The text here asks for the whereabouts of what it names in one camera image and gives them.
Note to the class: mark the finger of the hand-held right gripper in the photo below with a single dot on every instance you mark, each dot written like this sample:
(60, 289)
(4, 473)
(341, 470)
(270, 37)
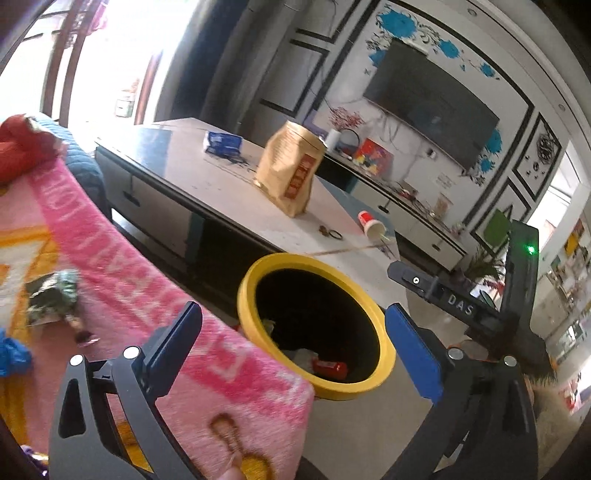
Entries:
(411, 279)

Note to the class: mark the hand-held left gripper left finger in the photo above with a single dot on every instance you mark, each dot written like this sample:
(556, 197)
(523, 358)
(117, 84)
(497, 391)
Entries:
(178, 341)

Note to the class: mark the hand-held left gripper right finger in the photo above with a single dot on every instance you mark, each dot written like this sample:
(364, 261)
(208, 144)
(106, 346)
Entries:
(411, 350)

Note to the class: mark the yellow-rimmed trash bin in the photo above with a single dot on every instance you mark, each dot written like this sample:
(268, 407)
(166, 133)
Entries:
(244, 300)

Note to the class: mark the red glossy packet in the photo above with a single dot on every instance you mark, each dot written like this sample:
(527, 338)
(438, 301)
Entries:
(330, 369)

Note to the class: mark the dark foil wrapper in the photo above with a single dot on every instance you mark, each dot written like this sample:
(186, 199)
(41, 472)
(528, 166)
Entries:
(53, 295)

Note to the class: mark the blue plastic bag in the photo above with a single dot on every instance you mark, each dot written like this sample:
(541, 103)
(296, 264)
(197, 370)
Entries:
(11, 355)

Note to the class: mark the green potted plant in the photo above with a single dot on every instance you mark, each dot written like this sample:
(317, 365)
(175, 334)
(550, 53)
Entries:
(482, 267)

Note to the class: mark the white television cabinet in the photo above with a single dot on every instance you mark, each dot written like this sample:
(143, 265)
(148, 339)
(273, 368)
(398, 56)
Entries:
(415, 221)

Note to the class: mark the red paper cup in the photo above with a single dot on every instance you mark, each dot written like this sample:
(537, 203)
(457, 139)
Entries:
(368, 219)

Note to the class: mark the pink printed blanket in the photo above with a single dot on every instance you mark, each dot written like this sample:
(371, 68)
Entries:
(138, 277)

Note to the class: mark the small dark hair clip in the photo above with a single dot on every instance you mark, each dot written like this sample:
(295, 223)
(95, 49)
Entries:
(324, 230)

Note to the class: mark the colourful painting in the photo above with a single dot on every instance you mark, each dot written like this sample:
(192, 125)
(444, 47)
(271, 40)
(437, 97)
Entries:
(374, 154)

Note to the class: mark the round black ornament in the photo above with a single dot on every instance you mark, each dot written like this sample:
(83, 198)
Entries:
(349, 151)

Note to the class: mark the white vase with red flowers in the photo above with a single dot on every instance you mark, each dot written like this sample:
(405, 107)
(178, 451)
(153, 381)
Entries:
(332, 138)

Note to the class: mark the white coffee table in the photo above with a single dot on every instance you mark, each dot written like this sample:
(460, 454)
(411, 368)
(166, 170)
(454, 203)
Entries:
(221, 184)

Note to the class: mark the brown paper bag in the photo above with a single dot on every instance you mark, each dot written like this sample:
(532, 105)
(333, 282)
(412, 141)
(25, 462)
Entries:
(286, 170)

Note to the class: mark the blue quilted sofa cover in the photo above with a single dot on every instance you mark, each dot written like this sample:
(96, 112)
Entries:
(83, 170)

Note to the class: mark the blue snack packet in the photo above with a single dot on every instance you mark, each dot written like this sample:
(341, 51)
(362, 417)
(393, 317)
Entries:
(224, 143)

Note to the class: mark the small bucket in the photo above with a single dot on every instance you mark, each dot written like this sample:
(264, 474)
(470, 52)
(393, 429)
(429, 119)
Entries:
(123, 107)

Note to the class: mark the red quilt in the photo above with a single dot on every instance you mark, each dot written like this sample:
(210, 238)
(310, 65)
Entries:
(18, 147)

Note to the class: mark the grey standing air conditioner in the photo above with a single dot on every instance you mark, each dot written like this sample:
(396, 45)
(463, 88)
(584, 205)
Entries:
(258, 60)

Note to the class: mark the dark blue curtain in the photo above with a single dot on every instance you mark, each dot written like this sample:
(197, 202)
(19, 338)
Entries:
(194, 60)

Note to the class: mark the brown-framed glass sliding door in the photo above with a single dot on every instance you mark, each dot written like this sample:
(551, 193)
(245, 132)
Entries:
(76, 60)

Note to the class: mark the black wall clock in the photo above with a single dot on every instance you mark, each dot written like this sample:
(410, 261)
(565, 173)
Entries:
(547, 147)

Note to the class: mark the wall-mounted television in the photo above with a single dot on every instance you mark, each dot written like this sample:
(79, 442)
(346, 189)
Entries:
(429, 106)

